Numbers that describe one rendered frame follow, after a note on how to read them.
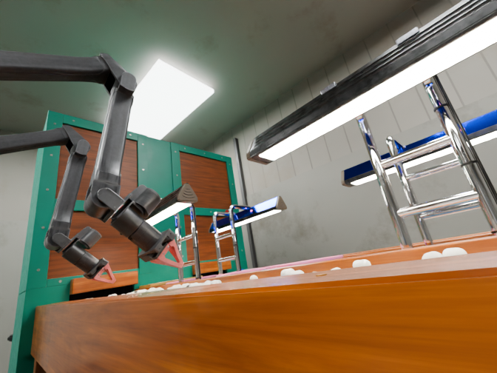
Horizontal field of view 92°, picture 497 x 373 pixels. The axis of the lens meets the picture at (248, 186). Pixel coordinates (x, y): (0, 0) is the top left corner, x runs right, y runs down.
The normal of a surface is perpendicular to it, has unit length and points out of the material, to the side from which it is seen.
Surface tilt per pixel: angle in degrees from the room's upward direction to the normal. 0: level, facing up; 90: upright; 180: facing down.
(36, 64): 87
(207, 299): 90
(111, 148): 84
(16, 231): 90
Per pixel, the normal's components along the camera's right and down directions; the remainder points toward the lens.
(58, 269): 0.69, -0.33
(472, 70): -0.67, -0.14
